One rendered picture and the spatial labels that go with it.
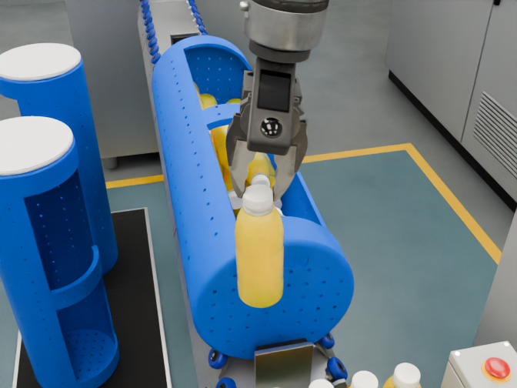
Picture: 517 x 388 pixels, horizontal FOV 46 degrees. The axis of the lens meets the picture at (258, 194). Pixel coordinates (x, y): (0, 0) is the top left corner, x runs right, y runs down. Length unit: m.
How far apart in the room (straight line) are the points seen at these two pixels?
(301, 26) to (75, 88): 1.49
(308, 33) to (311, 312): 0.56
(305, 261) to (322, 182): 2.25
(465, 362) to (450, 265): 1.85
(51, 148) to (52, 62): 0.54
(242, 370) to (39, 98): 1.21
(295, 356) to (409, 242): 1.92
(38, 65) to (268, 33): 1.50
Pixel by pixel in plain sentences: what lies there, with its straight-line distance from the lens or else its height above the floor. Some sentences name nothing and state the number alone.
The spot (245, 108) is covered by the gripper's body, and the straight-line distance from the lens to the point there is 0.71.
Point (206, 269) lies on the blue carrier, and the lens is 0.98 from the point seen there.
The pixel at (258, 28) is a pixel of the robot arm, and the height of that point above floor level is 1.61.
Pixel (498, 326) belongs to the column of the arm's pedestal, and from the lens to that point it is 1.83.
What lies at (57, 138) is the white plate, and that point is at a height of 1.04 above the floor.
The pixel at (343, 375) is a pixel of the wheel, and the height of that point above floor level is 0.97.
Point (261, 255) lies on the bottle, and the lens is 0.81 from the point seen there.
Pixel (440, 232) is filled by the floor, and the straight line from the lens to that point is 3.01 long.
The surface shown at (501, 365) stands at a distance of 1.01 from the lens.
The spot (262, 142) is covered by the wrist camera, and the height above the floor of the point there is 1.52.
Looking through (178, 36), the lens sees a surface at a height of 1.08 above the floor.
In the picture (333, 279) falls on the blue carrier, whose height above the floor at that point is 1.13.
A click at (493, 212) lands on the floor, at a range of 3.22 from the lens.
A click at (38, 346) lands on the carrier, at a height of 0.39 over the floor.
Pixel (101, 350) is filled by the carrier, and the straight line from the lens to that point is 2.25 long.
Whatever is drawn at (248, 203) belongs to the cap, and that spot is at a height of 1.38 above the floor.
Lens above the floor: 1.85
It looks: 36 degrees down
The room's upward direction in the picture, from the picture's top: straight up
